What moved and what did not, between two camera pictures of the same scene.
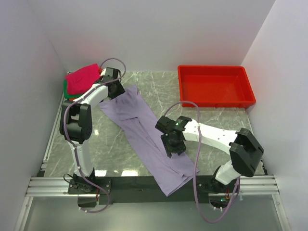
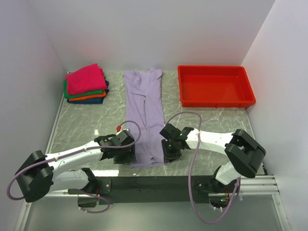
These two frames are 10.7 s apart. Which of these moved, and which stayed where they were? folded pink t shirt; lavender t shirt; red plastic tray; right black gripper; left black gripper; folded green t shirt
Moved: left black gripper; lavender t shirt
Stayed: right black gripper; folded pink t shirt; folded green t shirt; red plastic tray
